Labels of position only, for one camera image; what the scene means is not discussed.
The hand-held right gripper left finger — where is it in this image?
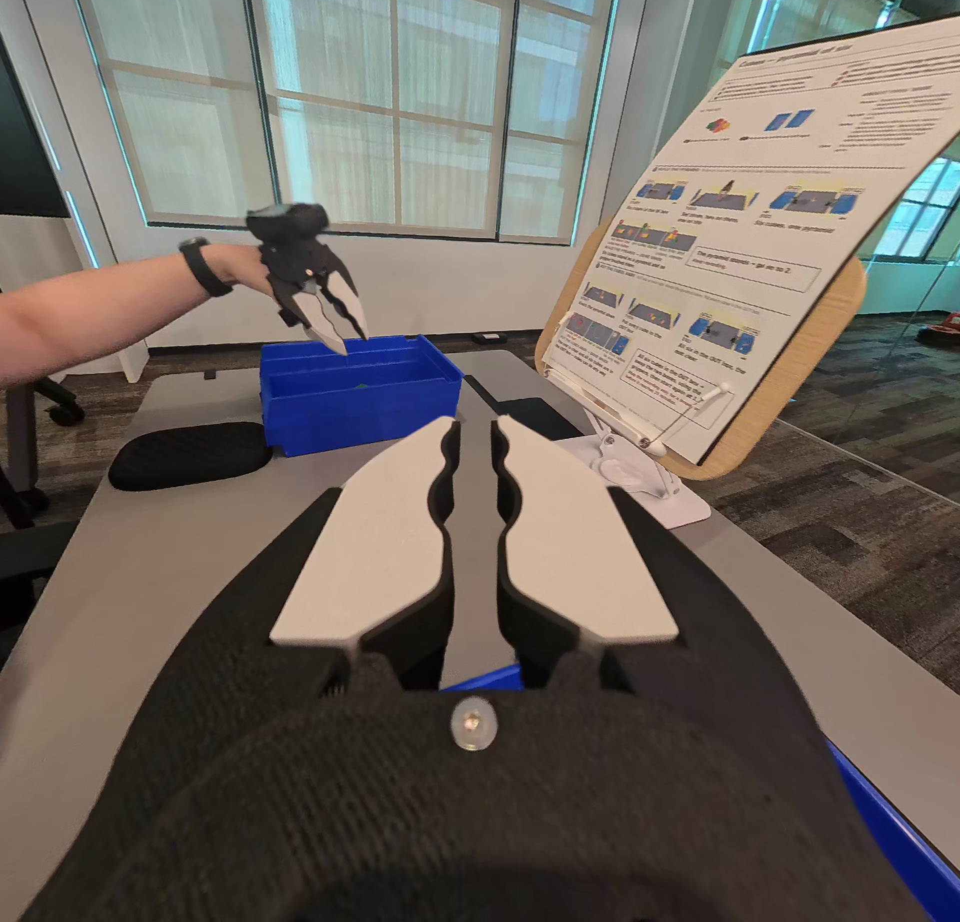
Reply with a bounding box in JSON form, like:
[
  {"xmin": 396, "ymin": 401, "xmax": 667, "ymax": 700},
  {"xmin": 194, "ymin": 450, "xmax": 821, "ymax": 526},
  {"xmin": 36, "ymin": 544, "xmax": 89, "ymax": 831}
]
[{"xmin": 268, "ymin": 414, "xmax": 460, "ymax": 664}]

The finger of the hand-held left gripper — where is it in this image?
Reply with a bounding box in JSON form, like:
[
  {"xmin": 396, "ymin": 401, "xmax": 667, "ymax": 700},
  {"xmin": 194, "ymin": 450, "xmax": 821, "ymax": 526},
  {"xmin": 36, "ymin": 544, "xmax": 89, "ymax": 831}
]
[
  {"xmin": 326, "ymin": 266, "xmax": 370, "ymax": 341},
  {"xmin": 292, "ymin": 290, "xmax": 351, "ymax": 357}
]

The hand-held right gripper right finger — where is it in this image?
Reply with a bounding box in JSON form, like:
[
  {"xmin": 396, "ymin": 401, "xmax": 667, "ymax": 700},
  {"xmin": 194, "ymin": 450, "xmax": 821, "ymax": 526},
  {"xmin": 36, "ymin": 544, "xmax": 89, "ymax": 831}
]
[{"xmin": 491, "ymin": 414, "xmax": 681, "ymax": 660}]

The blue plastic bin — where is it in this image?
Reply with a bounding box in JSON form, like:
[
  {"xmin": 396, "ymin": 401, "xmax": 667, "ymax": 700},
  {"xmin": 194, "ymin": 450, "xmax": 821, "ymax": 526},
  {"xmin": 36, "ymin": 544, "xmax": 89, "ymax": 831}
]
[
  {"xmin": 260, "ymin": 334, "xmax": 464, "ymax": 459},
  {"xmin": 442, "ymin": 663, "xmax": 960, "ymax": 922}
]

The person's left forearm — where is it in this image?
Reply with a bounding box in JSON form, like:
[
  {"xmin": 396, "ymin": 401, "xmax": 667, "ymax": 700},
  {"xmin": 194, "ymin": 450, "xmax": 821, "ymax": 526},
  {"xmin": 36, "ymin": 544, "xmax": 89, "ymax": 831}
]
[{"xmin": 0, "ymin": 250, "xmax": 207, "ymax": 390}]

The person's left hand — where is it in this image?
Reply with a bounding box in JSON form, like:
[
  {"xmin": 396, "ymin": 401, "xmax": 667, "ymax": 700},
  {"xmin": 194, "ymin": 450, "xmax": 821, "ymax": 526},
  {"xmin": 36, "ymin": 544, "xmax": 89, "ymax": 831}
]
[{"xmin": 223, "ymin": 244, "xmax": 275, "ymax": 296}]

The black wristband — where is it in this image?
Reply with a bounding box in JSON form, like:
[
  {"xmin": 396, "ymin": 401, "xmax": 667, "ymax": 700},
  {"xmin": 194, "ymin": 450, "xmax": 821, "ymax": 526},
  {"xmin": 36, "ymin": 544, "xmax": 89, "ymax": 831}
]
[{"xmin": 178, "ymin": 238, "xmax": 234, "ymax": 298}]

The large grid window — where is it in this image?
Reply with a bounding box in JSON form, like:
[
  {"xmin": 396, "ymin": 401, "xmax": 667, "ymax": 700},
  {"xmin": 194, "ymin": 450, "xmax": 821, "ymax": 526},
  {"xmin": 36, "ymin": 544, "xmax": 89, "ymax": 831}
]
[{"xmin": 67, "ymin": 0, "xmax": 625, "ymax": 246}]

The black oval pad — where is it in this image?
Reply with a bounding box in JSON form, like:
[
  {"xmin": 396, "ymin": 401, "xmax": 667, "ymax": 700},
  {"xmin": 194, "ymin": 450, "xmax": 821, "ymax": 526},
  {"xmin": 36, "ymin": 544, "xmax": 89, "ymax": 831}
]
[{"xmin": 108, "ymin": 421, "xmax": 273, "ymax": 492}]

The grey desk leg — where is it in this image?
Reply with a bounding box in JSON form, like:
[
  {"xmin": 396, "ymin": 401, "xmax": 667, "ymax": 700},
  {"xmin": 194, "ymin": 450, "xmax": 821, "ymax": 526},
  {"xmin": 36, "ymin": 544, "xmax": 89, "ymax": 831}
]
[{"xmin": 6, "ymin": 380, "xmax": 40, "ymax": 514}]

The dark desk foot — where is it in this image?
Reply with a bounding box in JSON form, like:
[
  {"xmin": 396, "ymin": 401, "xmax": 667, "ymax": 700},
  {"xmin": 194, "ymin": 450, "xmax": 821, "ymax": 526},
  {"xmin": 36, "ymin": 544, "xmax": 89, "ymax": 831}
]
[{"xmin": 0, "ymin": 520, "xmax": 78, "ymax": 638}]

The printed instruction sheet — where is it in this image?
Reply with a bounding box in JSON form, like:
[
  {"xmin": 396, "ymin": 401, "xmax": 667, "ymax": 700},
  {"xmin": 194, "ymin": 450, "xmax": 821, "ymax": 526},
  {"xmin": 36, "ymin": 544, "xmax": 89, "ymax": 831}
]
[{"xmin": 547, "ymin": 14, "xmax": 960, "ymax": 465}]

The dark wall screen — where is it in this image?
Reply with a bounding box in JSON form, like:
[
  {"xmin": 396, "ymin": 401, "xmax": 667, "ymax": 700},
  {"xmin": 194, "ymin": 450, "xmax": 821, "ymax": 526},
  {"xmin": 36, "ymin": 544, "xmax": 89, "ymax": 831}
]
[{"xmin": 0, "ymin": 37, "xmax": 72, "ymax": 219}]

